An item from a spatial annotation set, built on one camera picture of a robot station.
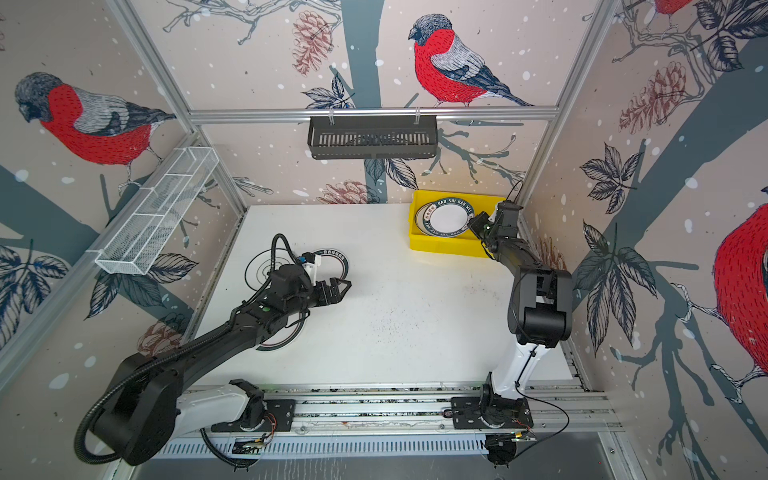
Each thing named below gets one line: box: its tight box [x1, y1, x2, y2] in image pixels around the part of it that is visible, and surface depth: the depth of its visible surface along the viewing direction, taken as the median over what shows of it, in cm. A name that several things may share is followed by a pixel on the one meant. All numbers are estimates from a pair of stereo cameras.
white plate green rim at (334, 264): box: [313, 248, 350, 284], surface depth 106 cm
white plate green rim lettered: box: [415, 197, 475, 238], surface depth 105 cm
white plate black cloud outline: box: [244, 248, 293, 291], surface depth 105 cm
